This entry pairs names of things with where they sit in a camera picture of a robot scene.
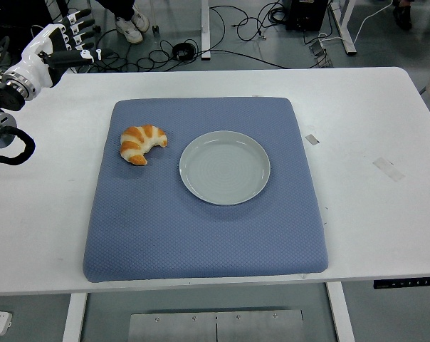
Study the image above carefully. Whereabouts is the blue quilted mat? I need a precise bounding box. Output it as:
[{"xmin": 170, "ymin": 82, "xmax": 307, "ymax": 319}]
[{"xmin": 82, "ymin": 96, "xmax": 329, "ymax": 284}]

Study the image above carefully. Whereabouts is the chair leg with caster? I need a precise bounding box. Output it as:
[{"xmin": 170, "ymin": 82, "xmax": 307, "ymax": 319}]
[{"xmin": 150, "ymin": 0, "xmax": 162, "ymax": 35}]

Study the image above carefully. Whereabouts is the coiled black cable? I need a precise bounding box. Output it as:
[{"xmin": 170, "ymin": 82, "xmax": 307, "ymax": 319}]
[{"xmin": 172, "ymin": 41, "xmax": 196, "ymax": 62}]

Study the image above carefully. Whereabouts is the person's leg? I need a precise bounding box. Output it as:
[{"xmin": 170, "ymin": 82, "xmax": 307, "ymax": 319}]
[{"xmin": 95, "ymin": 0, "xmax": 136, "ymax": 21}]

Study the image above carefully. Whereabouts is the grey metal floor device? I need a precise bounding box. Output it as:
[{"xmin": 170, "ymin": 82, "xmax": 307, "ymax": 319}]
[{"xmin": 309, "ymin": 38, "xmax": 335, "ymax": 69}]

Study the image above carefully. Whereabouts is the black table control panel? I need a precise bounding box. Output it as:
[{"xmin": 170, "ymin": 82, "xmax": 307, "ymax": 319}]
[{"xmin": 373, "ymin": 276, "xmax": 430, "ymax": 291}]

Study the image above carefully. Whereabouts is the black equipment box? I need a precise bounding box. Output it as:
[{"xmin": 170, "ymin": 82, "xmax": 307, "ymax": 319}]
[{"xmin": 285, "ymin": 0, "xmax": 328, "ymax": 32}]

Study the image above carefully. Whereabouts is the grey metal plate with screws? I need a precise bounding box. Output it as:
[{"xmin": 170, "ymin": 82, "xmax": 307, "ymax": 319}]
[{"xmin": 127, "ymin": 309, "xmax": 305, "ymax": 342}]

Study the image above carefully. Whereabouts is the person's dark shoe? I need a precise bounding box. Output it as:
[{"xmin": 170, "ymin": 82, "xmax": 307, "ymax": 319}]
[{"xmin": 392, "ymin": 0, "xmax": 414, "ymax": 31}]

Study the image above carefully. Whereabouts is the large tape strip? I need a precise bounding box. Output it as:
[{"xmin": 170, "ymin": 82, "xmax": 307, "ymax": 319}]
[{"xmin": 372, "ymin": 157, "xmax": 406, "ymax": 182}]

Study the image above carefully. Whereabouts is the white straight desk leg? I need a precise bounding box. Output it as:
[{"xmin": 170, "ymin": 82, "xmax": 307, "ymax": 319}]
[{"xmin": 200, "ymin": 0, "xmax": 212, "ymax": 61}]

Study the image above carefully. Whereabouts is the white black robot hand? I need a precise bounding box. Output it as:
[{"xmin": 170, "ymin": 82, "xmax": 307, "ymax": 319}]
[{"xmin": 9, "ymin": 8, "xmax": 104, "ymax": 89}]

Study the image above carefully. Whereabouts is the striped croissant bread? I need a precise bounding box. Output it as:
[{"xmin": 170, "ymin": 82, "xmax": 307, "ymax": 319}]
[{"xmin": 120, "ymin": 124, "xmax": 169, "ymax": 167}]

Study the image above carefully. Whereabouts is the white table leg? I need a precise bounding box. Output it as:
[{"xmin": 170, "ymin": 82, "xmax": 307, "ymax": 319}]
[
  {"xmin": 62, "ymin": 294, "xmax": 88, "ymax": 342},
  {"xmin": 326, "ymin": 282, "xmax": 355, "ymax": 342}
]

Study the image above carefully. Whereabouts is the white slanted desk leg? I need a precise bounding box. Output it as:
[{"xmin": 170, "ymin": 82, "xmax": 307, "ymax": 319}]
[{"xmin": 330, "ymin": 0, "xmax": 358, "ymax": 56}]

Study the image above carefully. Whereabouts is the grey round plate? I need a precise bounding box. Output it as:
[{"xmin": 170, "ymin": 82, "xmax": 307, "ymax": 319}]
[{"xmin": 179, "ymin": 130, "xmax": 272, "ymax": 207}]

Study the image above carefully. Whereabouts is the long black floor cable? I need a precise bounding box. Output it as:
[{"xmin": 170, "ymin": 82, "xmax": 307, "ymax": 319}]
[{"xmin": 186, "ymin": 48, "xmax": 291, "ymax": 70}]

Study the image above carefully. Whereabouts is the white floor cable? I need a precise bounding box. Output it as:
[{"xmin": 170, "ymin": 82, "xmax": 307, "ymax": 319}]
[{"xmin": 317, "ymin": 0, "xmax": 394, "ymax": 46}]

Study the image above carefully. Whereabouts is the person's white shoe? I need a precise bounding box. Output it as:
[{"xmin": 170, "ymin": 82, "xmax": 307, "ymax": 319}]
[
  {"xmin": 131, "ymin": 5, "xmax": 151, "ymax": 33},
  {"xmin": 115, "ymin": 16, "xmax": 144, "ymax": 45}
]

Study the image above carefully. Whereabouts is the large black equipment case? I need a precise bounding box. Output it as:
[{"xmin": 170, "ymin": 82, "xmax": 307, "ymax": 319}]
[{"xmin": 0, "ymin": 0, "xmax": 65, "ymax": 47}]

